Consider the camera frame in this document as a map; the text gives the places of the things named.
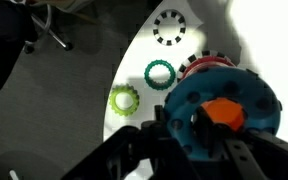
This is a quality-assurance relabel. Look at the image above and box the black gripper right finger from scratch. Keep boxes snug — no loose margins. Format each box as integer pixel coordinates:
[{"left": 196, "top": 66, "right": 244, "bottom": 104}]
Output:
[{"left": 196, "top": 107, "right": 288, "bottom": 180}]

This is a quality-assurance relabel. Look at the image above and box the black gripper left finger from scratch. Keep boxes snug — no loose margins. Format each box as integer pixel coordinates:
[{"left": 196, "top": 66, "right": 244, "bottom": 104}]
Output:
[{"left": 60, "top": 105, "right": 198, "bottom": 180}]

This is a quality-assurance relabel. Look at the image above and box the blue ring with dark dots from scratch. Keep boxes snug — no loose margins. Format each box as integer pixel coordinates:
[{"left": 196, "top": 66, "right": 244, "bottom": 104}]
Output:
[{"left": 163, "top": 66, "right": 283, "bottom": 161}]

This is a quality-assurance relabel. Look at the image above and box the orange rod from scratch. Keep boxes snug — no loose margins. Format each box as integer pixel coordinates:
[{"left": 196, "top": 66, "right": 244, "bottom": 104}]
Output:
[{"left": 200, "top": 97, "right": 247, "bottom": 133}]

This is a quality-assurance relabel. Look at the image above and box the office chair with chrome base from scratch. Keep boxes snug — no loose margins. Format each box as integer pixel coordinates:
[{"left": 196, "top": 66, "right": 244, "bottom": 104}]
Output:
[{"left": 7, "top": 0, "right": 97, "bottom": 55}]

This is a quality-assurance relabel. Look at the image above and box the black bulky object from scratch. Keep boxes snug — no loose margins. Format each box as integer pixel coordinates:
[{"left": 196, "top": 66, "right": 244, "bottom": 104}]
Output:
[{"left": 0, "top": 0, "right": 39, "bottom": 96}]

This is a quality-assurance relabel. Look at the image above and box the dark green ridged ring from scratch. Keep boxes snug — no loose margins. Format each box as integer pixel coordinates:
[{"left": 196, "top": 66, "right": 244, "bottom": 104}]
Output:
[{"left": 143, "top": 58, "right": 177, "bottom": 92}]

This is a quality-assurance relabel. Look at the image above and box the lime green ridged ring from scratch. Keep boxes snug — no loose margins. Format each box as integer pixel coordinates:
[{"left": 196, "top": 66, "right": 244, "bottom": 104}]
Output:
[{"left": 108, "top": 83, "right": 141, "bottom": 118}]

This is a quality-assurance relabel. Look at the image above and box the large black white striped ring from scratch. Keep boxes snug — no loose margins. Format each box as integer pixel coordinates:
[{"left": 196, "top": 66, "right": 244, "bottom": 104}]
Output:
[{"left": 176, "top": 49, "right": 237, "bottom": 83}]

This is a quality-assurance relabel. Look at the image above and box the red ring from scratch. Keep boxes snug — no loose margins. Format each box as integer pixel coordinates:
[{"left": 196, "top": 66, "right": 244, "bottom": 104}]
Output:
[{"left": 183, "top": 55, "right": 235, "bottom": 73}]

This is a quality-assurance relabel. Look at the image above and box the small black white striped ring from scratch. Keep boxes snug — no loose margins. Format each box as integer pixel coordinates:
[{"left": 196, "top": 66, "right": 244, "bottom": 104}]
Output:
[{"left": 151, "top": 8, "right": 188, "bottom": 47}]

